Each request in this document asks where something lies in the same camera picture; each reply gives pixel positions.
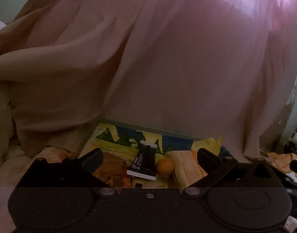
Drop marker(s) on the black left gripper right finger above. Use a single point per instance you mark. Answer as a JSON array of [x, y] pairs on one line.
[[215, 167]]

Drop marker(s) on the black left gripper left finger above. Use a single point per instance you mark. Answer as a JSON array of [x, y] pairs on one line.
[[83, 169]]

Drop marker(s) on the white orange cracker pack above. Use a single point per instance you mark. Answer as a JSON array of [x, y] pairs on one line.
[[187, 169]]

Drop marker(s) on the orange brown snack packet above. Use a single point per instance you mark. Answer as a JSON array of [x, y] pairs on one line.
[[113, 171]]

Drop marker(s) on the orange round candy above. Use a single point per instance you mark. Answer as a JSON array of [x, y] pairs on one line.
[[165, 167]]

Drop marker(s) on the black snack bar wrapper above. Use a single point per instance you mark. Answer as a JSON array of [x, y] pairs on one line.
[[144, 164]]

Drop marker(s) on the yellow paper tray lining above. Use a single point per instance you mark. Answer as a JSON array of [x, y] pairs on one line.
[[126, 142]]

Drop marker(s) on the grey cardboard tray box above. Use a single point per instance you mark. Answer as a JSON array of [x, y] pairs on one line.
[[156, 161]]

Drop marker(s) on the pink curtain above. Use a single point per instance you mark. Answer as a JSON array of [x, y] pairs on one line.
[[199, 68]]

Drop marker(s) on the pink quilt pile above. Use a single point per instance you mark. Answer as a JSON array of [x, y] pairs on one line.
[[6, 126]]

